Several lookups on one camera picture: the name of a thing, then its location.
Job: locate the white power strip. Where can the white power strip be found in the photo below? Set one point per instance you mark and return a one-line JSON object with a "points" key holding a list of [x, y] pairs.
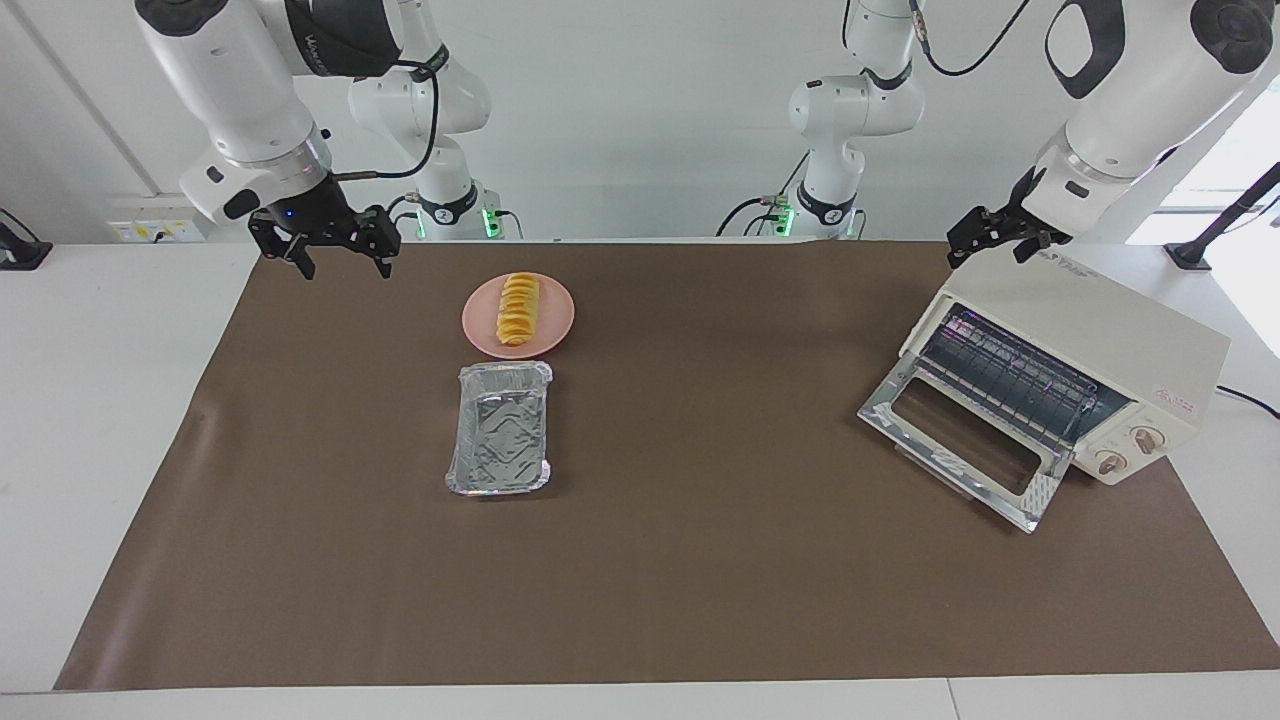
{"points": [[150, 225]]}

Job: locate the brown table mat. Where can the brown table mat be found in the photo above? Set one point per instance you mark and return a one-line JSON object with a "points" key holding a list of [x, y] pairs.
{"points": [[700, 580]]}

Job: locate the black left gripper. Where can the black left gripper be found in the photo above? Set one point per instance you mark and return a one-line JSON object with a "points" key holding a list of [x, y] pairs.
{"points": [[1010, 220]]}

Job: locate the beige oven knob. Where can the beige oven knob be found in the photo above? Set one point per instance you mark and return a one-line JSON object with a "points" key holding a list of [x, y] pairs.
{"points": [[1150, 440], [1113, 462]]}

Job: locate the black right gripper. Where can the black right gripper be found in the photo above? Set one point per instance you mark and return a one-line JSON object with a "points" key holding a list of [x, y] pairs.
{"points": [[320, 220]]}

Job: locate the glass oven door silver frame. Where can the glass oven door silver frame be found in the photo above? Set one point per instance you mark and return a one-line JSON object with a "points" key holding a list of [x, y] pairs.
{"points": [[1040, 500]]}

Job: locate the silver foil baking tray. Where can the silver foil baking tray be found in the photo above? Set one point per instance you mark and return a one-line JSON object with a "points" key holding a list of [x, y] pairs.
{"points": [[498, 440]]}

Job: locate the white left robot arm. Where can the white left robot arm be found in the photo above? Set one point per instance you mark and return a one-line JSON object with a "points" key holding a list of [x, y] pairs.
{"points": [[1130, 100]]}

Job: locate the yellow sliced bread loaf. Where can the yellow sliced bread loaf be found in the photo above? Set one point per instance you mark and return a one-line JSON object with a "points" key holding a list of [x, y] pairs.
{"points": [[518, 310]]}

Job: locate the black desk clamp mount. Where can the black desk clamp mount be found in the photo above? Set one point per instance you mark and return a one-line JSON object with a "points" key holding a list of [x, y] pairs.
{"points": [[22, 252]]}

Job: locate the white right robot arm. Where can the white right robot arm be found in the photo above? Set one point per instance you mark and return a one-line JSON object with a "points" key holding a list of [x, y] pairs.
{"points": [[240, 90]]}

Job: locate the pink round plate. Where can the pink round plate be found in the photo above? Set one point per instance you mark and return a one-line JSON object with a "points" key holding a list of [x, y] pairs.
{"points": [[555, 325]]}

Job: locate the cream toaster oven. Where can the cream toaster oven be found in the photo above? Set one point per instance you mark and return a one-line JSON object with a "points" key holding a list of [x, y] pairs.
{"points": [[1120, 330]]}

